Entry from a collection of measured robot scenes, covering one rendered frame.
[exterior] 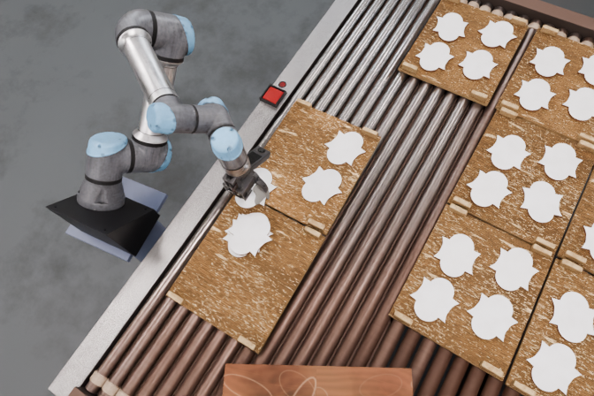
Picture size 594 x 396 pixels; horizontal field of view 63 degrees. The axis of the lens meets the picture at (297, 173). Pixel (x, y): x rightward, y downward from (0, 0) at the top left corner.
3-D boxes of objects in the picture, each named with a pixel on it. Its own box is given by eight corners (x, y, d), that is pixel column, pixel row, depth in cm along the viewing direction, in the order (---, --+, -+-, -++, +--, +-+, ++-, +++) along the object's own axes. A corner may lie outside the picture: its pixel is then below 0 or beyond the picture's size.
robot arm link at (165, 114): (106, -5, 136) (163, 110, 112) (144, 2, 144) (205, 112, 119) (97, 29, 143) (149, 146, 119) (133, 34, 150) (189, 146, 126)
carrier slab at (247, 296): (166, 296, 154) (165, 294, 152) (237, 192, 168) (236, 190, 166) (258, 354, 144) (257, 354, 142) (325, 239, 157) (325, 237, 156)
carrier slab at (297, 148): (237, 190, 168) (236, 188, 166) (296, 102, 182) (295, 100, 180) (326, 236, 158) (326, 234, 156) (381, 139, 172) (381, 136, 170)
